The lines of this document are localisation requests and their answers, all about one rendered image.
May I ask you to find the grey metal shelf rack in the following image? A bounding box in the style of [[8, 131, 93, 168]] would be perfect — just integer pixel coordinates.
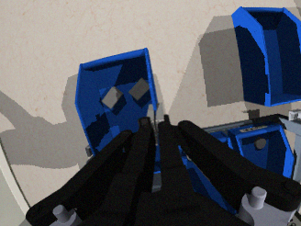
[[85, 109, 301, 192]]

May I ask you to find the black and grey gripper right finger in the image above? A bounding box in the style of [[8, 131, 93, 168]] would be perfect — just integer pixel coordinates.
[[156, 102, 301, 226]]

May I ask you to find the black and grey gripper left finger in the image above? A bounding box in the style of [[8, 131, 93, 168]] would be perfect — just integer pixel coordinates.
[[26, 104, 158, 226]]

